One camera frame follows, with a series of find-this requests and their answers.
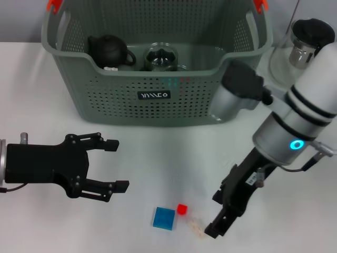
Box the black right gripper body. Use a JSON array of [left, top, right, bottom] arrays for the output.
[[212, 147, 277, 217]]

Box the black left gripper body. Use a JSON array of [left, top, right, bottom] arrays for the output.
[[4, 133, 92, 199]]

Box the long clear white brick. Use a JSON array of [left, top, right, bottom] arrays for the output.
[[185, 216, 211, 239]]

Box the blue four-stud brick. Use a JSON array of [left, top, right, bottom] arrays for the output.
[[151, 207, 176, 231]]

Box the grey-green perforated storage bin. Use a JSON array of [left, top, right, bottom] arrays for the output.
[[41, 0, 273, 127]]

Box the dark clay teapot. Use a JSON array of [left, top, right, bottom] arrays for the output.
[[88, 33, 137, 70]]

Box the left arm cable with connector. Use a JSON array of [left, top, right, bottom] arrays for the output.
[[0, 132, 29, 193]]

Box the arm cable with connector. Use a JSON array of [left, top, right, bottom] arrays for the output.
[[255, 141, 337, 188], [0, 132, 29, 193]]

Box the right arm cable with connector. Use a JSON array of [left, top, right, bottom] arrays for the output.
[[255, 141, 337, 188]]

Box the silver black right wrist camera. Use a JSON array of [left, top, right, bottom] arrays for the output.
[[211, 60, 274, 122]]

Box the orange bin handle clip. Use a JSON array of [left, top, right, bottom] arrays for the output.
[[46, 0, 63, 13], [253, 0, 269, 13]]

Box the glass pitcher with black handle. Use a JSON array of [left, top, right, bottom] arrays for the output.
[[269, 17, 336, 87]]

